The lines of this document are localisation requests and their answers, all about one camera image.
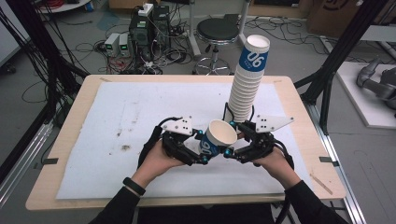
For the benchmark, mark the grey bench power supply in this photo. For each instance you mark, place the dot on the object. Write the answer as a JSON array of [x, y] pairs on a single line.
[[124, 43], [111, 43]]

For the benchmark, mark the white plug adapter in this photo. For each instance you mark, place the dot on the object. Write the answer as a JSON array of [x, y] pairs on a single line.
[[145, 9]]

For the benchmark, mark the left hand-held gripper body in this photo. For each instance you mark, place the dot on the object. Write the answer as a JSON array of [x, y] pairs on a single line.
[[179, 126]]

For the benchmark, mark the brown cardboard box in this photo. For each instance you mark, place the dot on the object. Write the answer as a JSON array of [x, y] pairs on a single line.
[[333, 18]]

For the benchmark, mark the blue label paper cup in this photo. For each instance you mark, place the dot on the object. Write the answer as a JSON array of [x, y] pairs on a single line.
[[218, 133]]

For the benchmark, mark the white floor platform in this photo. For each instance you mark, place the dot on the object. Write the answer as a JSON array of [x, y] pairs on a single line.
[[358, 102]]

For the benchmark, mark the tan tape strip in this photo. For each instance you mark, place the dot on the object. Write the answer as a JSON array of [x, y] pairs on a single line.
[[321, 184]]

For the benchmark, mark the black frame post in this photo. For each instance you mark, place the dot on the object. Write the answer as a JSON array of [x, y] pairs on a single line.
[[339, 53], [46, 46]]

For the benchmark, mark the person's right hand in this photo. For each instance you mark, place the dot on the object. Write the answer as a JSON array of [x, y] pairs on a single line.
[[280, 168]]

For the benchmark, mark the person's left hand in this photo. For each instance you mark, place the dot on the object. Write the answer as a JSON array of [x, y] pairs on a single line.
[[155, 165]]

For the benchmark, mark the stack of white paper cups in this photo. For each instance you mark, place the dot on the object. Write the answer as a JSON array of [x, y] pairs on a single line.
[[247, 84]]

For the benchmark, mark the black round stool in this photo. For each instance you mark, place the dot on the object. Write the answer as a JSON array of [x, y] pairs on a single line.
[[218, 29]]

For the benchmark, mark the aluminium floor rail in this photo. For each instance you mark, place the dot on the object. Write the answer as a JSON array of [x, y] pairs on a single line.
[[339, 168], [21, 161]]

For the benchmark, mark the black wristband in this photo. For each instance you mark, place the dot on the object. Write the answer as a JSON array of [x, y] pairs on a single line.
[[134, 186]]

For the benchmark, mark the black tape piece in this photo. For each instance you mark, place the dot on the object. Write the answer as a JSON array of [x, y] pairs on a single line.
[[327, 160], [49, 161]]

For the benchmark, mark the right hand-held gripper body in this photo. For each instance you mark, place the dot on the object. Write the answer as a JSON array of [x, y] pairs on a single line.
[[261, 143]]

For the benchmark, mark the white table mat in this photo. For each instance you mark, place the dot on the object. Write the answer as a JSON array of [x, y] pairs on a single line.
[[155, 102]]

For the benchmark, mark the black computer tower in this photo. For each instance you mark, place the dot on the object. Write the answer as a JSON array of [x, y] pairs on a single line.
[[143, 37]]

